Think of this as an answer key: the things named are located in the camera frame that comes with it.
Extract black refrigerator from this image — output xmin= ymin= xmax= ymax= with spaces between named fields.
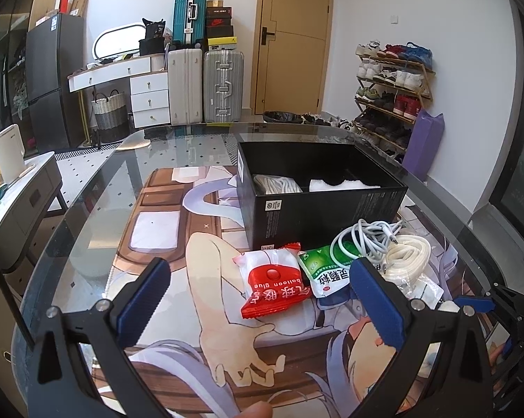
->
xmin=25 ymin=13 xmax=86 ymax=149

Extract teal suitcase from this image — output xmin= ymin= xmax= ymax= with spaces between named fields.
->
xmin=172 ymin=0 xmax=210 ymax=47

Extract white suitcase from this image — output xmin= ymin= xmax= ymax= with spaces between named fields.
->
xmin=168 ymin=47 xmax=204 ymax=125

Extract black yellow shoe box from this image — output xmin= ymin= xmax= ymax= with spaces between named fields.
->
xmin=207 ymin=37 xmax=237 ymax=52

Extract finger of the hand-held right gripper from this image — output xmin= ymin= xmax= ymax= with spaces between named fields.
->
xmin=456 ymin=285 xmax=524 ymax=314
xmin=488 ymin=311 xmax=524 ymax=401

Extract cream woven strap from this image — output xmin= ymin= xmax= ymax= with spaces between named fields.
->
xmin=381 ymin=234 xmax=432 ymax=283

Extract person's left hand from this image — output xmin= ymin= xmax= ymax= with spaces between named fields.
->
xmin=240 ymin=402 xmax=274 ymax=418

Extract green white packet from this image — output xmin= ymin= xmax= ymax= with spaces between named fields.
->
xmin=297 ymin=239 xmax=376 ymax=310

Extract red white packet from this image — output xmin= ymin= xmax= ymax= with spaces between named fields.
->
xmin=232 ymin=244 xmax=317 ymax=320

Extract white cloth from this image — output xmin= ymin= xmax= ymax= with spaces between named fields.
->
xmin=309 ymin=178 xmax=381 ymax=192

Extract woven basket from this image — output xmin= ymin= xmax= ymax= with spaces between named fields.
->
xmin=91 ymin=89 xmax=129 ymax=140

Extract printed table mat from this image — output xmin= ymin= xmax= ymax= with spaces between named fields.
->
xmin=90 ymin=163 xmax=513 ymax=418

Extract white dresser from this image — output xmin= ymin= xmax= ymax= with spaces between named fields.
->
xmin=68 ymin=54 xmax=171 ymax=130

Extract black bag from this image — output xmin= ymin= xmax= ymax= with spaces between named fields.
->
xmin=138 ymin=17 xmax=167 ymax=56

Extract black cardboard box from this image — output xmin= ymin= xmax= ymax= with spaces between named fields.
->
xmin=236 ymin=140 xmax=409 ymax=251

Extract small white sachet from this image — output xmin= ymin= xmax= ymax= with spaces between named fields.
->
xmin=393 ymin=265 xmax=445 ymax=311

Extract grey side cabinet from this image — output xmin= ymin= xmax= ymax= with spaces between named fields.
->
xmin=0 ymin=151 xmax=67 ymax=271

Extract silver suitcase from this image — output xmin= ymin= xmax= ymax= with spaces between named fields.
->
xmin=203 ymin=50 xmax=245 ymax=123

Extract white kettle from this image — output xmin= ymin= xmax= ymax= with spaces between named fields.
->
xmin=0 ymin=124 xmax=26 ymax=184

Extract grey cloth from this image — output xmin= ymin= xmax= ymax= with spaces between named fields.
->
xmin=252 ymin=174 xmax=304 ymax=195

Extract dark glass cabinet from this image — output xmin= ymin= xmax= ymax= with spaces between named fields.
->
xmin=0 ymin=13 xmax=32 ymax=157

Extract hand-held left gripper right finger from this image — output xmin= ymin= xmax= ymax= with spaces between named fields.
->
xmin=349 ymin=257 xmax=495 ymax=418

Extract rows of shoes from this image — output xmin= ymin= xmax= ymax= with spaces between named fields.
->
xmin=355 ymin=40 xmax=433 ymax=155

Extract white cable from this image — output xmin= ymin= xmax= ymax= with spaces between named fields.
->
xmin=330 ymin=219 xmax=406 ymax=267

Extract wooden door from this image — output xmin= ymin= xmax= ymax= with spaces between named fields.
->
xmin=251 ymin=0 xmax=335 ymax=116

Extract wooden shoe rack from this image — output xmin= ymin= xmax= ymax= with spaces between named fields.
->
xmin=354 ymin=41 xmax=436 ymax=157

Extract shoes beside door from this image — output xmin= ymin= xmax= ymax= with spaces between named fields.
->
xmin=303 ymin=112 xmax=355 ymax=130

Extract oval mirror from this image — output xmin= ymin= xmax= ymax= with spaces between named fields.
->
xmin=92 ymin=23 xmax=151 ymax=62

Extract purple bag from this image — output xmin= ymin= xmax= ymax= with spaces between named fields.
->
xmin=402 ymin=109 xmax=446 ymax=182

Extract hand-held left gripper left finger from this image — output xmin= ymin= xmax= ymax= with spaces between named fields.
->
xmin=29 ymin=257 xmax=172 ymax=418

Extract white dotted rug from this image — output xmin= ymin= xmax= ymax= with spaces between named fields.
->
xmin=55 ymin=133 xmax=245 ymax=210

